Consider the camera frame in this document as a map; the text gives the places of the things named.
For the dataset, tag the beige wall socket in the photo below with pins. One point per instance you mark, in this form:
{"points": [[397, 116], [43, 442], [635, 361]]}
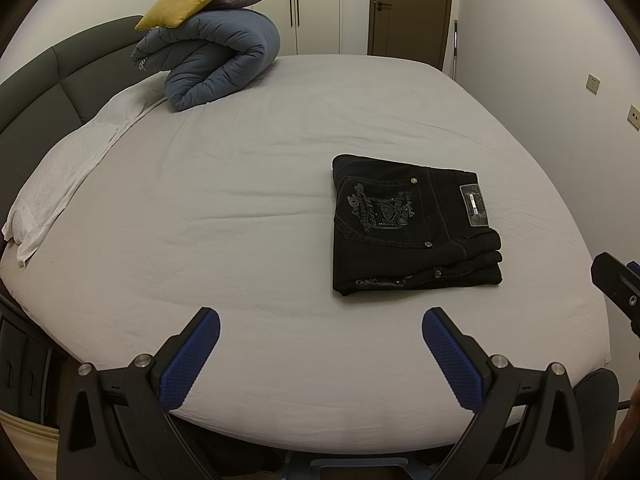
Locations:
{"points": [[593, 83], [634, 117]]}

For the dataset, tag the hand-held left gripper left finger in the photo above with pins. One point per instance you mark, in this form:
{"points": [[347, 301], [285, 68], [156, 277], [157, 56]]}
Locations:
{"points": [[192, 360]]}

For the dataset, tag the brown wooden door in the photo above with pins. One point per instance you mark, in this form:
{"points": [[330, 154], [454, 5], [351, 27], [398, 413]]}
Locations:
{"points": [[410, 25]]}

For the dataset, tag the black denim pants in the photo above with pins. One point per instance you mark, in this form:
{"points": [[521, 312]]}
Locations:
{"points": [[390, 250]]}

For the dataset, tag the bed with white sheet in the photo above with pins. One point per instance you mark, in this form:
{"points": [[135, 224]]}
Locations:
{"points": [[225, 210]]}

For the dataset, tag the dark cloth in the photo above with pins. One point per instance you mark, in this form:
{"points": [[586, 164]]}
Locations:
{"points": [[597, 400]]}

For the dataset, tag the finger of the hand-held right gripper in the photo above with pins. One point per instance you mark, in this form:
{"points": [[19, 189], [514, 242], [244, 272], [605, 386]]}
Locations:
{"points": [[615, 280]]}

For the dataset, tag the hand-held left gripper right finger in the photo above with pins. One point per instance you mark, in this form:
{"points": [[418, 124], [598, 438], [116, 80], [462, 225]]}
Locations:
{"points": [[452, 360]]}

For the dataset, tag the white wardrobe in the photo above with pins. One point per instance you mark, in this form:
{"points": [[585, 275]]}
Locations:
{"points": [[320, 10]]}

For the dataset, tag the rolled blue duvet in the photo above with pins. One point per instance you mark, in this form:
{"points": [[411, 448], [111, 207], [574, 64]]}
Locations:
{"points": [[225, 50]]}

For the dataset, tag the white towel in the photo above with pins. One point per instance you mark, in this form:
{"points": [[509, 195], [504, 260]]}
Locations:
{"points": [[65, 160]]}

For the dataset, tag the metal bar beside door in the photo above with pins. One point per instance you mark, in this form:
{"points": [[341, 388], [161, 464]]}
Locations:
{"points": [[455, 50]]}

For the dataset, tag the grey padded headboard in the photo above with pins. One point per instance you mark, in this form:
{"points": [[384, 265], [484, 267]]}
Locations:
{"points": [[40, 85]]}

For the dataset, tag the person's right forearm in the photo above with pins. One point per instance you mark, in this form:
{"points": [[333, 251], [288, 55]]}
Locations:
{"points": [[625, 440]]}

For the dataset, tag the dark bedside cabinet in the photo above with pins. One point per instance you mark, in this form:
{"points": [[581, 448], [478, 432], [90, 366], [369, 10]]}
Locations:
{"points": [[25, 360]]}

